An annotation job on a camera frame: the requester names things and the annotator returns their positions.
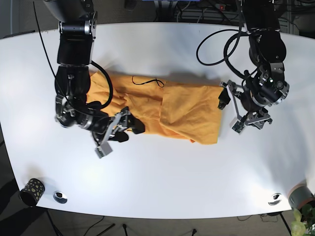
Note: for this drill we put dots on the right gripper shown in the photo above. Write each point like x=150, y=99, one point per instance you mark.
x=114, y=131

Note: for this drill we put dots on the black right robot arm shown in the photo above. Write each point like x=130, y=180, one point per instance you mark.
x=77, y=27

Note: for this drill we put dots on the right silver table grommet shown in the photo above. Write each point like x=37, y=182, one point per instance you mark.
x=275, y=199

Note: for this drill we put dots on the orange yellow T-shirt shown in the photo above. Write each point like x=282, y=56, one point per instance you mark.
x=170, y=109

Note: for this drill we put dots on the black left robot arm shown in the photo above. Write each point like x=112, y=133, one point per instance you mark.
x=266, y=85

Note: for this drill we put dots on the grey plant pot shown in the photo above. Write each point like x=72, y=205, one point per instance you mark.
x=300, y=195

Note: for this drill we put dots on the silver table grommet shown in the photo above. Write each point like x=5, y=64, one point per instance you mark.
x=275, y=199
x=60, y=197

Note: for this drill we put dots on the left silver table grommet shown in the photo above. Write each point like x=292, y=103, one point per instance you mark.
x=60, y=197

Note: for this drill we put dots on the green potted plant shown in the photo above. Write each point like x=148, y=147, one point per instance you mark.
x=304, y=221

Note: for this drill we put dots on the black dotted cup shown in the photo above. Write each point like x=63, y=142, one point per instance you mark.
x=32, y=192

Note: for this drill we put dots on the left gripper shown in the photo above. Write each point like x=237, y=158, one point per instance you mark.
x=247, y=112

